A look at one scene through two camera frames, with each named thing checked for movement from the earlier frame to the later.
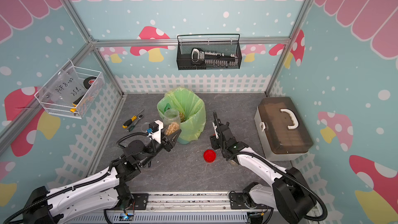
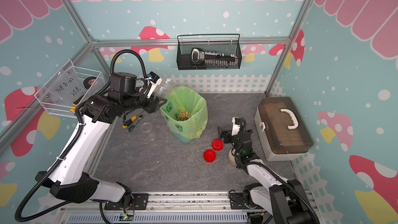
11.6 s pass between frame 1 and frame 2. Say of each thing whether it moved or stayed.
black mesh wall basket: stayed
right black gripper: moved
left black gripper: moved
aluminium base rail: stayed
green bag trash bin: stayed
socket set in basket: stayed
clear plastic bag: stayed
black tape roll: stayed
